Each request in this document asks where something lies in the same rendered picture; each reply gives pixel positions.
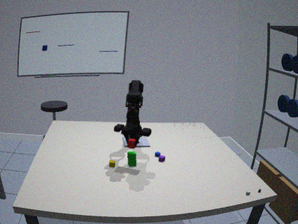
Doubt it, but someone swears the green block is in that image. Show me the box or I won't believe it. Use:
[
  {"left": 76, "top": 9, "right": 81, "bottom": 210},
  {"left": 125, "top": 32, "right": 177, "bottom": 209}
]
[
  {"left": 127, "top": 160, "right": 136, "bottom": 167},
  {"left": 127, "top": 151, "right": 136, "bottom": 160}
]

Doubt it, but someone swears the red block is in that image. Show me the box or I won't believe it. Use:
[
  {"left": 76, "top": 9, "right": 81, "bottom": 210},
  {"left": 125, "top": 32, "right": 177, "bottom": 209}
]
[{"left": 127, "top": 139, "right": 136, "bottom": 149}]

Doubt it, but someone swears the purple cube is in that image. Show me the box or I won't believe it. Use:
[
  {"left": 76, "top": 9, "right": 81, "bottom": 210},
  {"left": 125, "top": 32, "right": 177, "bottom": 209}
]
[{"left": 159, "top": 155, "right": 165, "bottom": 162}]

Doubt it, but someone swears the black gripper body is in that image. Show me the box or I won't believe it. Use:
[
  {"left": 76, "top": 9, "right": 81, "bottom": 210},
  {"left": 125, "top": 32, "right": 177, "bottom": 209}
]
[{"left": 114, "top": 119, "right": 152, "bottom": 137}]

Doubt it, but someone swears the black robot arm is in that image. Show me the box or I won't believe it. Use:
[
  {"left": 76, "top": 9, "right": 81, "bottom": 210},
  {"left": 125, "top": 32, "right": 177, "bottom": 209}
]
[{"left": 124, "top": 80, "right": 143, "bottom": 139}]

